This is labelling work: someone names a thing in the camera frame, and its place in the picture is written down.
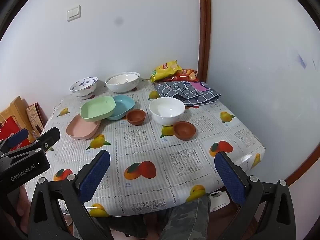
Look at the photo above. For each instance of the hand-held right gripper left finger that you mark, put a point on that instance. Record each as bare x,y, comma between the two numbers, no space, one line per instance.
96,175

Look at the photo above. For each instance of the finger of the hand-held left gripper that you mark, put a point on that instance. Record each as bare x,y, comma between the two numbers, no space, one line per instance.
17,136
48,137

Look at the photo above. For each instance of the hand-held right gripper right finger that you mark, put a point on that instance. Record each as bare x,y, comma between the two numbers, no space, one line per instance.
231,180

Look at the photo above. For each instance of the pink plastic plate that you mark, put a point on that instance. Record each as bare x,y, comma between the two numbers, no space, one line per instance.
81,130

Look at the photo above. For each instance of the green plastic plate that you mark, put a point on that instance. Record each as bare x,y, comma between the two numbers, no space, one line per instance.
98,108

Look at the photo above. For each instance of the small brown bowl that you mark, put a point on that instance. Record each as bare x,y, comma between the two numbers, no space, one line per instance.
136,116
184,130

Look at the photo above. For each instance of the blue plastic plate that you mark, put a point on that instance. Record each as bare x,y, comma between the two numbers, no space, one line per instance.
123,106

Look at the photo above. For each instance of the white bowl grey vine print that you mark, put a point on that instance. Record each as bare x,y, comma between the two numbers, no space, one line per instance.
167,111

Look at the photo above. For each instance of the person's left hand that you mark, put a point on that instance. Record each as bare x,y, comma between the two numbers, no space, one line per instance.
22,205

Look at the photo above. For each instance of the red paper bag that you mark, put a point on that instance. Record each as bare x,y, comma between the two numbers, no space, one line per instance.
8,130

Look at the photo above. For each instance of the white plastic jug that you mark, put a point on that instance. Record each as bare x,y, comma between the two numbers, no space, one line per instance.
220,198

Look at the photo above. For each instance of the patterned cardboard box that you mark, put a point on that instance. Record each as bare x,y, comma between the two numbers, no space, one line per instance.
33,116

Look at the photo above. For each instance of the blue patterned white bowl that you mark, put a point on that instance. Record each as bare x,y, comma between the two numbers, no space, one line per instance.
83,87

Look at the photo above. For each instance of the camouflage pants leg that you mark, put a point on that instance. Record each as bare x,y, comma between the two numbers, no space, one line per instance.
185,220

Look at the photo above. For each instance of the fruit print tablecloth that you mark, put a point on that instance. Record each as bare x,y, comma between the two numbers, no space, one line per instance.
150,142

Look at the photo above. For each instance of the brown wooden baseboard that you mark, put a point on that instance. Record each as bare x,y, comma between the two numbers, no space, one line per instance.
302,165

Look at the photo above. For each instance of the large white bowl grey scroll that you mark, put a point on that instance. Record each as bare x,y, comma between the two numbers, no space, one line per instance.
122,86

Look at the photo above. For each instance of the plain white nested bowl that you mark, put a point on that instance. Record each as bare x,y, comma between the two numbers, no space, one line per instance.
121,79

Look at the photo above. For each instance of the grey checked cloth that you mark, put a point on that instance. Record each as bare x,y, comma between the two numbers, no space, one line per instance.
187,92

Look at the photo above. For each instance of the red chip bag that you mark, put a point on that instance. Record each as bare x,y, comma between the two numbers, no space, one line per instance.
186,75

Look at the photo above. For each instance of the yellow chip bag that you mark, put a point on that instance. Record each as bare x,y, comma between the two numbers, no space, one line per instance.
166,70

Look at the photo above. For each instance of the white light switch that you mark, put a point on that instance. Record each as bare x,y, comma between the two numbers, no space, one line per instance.
73,12

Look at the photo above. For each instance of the brown wooden door frame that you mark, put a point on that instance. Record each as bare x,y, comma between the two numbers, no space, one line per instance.
205,30

